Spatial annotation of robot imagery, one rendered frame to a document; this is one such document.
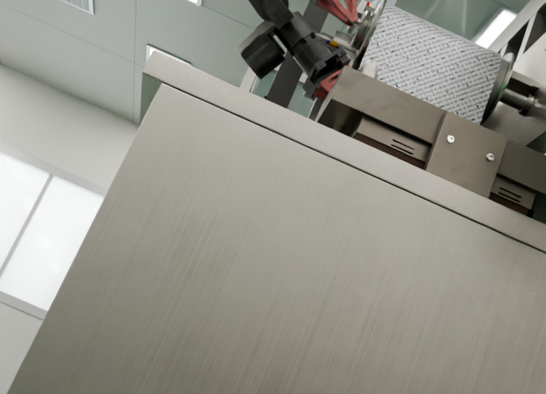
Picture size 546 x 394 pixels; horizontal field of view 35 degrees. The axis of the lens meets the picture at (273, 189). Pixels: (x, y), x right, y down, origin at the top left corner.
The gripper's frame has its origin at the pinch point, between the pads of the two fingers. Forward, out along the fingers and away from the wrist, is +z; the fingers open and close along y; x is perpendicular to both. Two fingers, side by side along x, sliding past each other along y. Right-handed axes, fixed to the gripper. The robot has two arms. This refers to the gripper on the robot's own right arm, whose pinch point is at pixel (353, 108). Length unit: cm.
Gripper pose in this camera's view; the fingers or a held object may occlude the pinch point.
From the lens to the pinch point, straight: 150.7
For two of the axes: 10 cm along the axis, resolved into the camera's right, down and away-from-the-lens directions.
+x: 7.9, -5.4, 3.0
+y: 1.7, -2.8, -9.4
